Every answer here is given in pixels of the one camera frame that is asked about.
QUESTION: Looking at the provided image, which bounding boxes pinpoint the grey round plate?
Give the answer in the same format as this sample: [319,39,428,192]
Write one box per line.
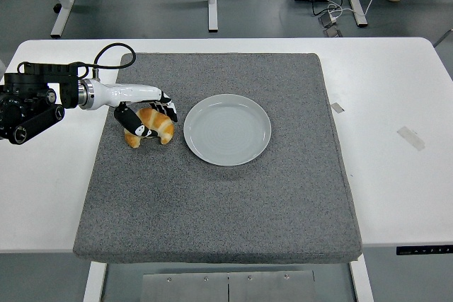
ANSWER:
[183,93,273,167]

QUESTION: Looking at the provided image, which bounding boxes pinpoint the large clear tape piece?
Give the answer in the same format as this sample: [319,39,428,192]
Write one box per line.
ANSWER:
[396,126,426,151]

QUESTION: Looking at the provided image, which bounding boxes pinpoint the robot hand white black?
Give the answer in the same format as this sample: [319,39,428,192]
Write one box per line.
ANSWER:
[92,81,179,139]

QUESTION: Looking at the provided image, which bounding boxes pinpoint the grey chair base leg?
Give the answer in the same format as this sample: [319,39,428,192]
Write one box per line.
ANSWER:
[432,28,453,48]

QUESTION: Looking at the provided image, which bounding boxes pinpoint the grey metal plate with screws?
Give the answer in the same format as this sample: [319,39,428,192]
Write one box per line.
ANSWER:
[140,269,316,302]

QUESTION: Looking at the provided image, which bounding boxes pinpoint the black table control panel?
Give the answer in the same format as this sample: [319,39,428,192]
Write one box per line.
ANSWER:
[396,244,453,256]

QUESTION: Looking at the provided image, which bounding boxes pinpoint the croissant bread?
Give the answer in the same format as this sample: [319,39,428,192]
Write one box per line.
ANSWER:
[123,106,176,149]

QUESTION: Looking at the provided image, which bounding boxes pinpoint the grey felt mat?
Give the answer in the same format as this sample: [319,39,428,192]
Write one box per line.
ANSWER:
[73,52,364,265]

